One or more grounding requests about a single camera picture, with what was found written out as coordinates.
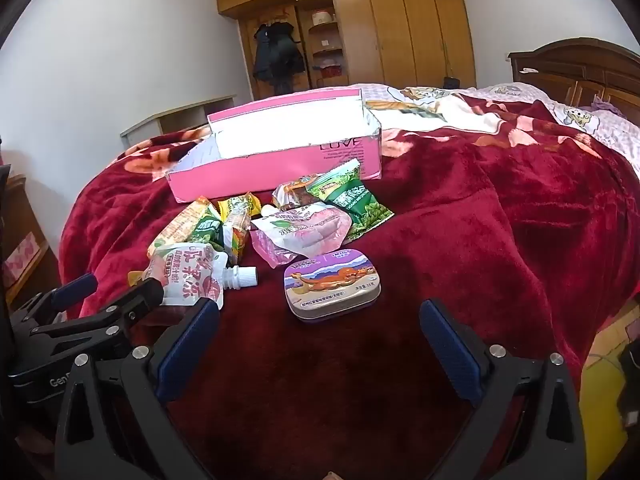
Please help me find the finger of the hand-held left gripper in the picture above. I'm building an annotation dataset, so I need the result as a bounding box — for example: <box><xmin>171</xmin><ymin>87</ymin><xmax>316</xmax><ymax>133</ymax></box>
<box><xmin>30</xmin><ymin>277</ymin><xmax>166</xmax><ymax>361</ymax></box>
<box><xmin>10</xmin><ymin>273</ymin><xmax>99</xmax><ymax>333</ymax></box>

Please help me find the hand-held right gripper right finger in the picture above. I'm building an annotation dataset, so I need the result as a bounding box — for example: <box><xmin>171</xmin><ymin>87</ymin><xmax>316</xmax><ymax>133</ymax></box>
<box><xmin>419</xmin><ymin>299</ymin><xmax>586</xmax><ymax>480</ymax></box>

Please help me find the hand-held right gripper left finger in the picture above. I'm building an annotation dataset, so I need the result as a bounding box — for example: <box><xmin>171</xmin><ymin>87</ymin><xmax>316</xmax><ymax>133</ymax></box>
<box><xmin>54</xmin><ymin>297</ymin><xmax>221</xmax><ymax>480</ymax></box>

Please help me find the white jelly pouch pink lettering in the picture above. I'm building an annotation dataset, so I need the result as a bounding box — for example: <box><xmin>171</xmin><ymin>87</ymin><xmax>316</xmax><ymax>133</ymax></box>
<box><xmin>141</xmin><ymin>241</ymin><xmax>259</xmax><ymax>312</ymax></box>

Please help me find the orange biscuit packet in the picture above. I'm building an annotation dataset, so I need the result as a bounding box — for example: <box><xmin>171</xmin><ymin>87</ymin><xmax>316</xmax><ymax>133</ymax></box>
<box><xmin>147</xmin><ymin>196</ymin><xmax>213</xmax><ymax>259</ymax></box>

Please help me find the small green snack packet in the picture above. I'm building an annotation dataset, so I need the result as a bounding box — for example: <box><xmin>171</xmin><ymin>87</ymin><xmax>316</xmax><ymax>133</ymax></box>
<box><xmin>191</xmin><ymin>215</ymin><xmax>225</xmax><ymax>252</ymax></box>

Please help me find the yellow snack packet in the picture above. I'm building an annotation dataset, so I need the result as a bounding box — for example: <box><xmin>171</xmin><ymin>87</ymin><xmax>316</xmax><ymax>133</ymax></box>
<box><xmin>216</xmin><ymin>192</ymin><xmax>262</xmax><ymax>257</ymax></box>

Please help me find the purple candy tin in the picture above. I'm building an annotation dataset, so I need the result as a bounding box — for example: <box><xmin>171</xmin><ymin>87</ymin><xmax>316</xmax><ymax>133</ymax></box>
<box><xmin>283</xmin><ymin>248</ymin><xmax>382</xmax><ymax>323</ymax></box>

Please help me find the green pea packet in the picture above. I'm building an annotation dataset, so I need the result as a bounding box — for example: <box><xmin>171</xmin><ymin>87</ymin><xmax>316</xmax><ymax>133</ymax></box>
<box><xmin>306</xmin><ymin>158</ymin><xmax>394</xmax><ymax>242</ymax></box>

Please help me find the pink peach jelly pouch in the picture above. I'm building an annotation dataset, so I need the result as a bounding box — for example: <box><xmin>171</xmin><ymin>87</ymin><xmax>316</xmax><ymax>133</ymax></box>
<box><xmin>248</xmin><ymin>203</ymin><xmax>354</xmax><ymax>269</ymax></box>

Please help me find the clear candy packet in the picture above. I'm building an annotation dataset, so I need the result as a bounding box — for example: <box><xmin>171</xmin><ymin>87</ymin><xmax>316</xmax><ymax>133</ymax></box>
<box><xmin>272</xmin><ymin>174</ymin><xmax>322</xmax><ymax>212</ymax></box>

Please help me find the pink cardboard box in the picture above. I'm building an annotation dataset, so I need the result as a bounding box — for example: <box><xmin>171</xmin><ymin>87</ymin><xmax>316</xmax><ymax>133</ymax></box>
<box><xmin>165</xmin><ymin>87</ymin><xmax>383</xmax><ymax>206</ymax></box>

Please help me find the wooden nightstand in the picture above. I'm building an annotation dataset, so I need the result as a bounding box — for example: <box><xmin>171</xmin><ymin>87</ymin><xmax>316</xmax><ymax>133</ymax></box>
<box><xmin>0</xmin><ymin>174</ymin><xmax>62</xmax><ymax>313</ymax></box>

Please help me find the red floral blanket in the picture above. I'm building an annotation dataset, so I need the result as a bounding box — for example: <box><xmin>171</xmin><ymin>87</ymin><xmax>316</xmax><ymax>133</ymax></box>
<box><xmin>57</xmin><ymin>87</ymin><xmax>640</xmax><ymax>480</ymax></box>

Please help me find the yellow foam floor mat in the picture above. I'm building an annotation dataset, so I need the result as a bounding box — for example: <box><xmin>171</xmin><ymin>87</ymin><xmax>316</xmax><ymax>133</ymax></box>
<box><xmin>579</xmin><ymin>300</ymin><xmax>640</xmax><ymax>461</ymax></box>

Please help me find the white shelf unit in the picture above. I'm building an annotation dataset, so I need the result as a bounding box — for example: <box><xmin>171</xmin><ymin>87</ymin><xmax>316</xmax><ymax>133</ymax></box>
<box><xmin>119</xmin><ymin>94</ymin><xmax>238</xmax><ymax>151</ymax></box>

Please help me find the pink checked cartoon bedsheet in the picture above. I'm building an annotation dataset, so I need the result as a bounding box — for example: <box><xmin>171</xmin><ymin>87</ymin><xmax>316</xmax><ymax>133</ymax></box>
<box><xmin>360</xmin><ymin>82</ymin><xmax>640</xmax><ymax>171</ymax></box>

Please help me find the black jacket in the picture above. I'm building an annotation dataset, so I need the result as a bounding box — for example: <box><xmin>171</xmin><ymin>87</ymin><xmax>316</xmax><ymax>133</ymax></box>
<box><xmin>251</xmin><ymin>20</ymin><xmax>306</xmax><ymax>97</ymax></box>

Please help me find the dark wooden headboard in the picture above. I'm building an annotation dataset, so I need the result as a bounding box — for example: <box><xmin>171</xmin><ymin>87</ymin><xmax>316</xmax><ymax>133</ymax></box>
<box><xmin>507</xmin><ymin>37</ymin><xmax>640</xmax><ymax>126</ymax></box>

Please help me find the wooden wardrobe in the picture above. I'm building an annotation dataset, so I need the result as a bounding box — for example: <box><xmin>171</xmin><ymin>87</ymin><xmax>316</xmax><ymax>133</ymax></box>
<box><xmin>216</xmin><ymin>0</ymin><xmax>477</xmax><ymax>102</ymax></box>

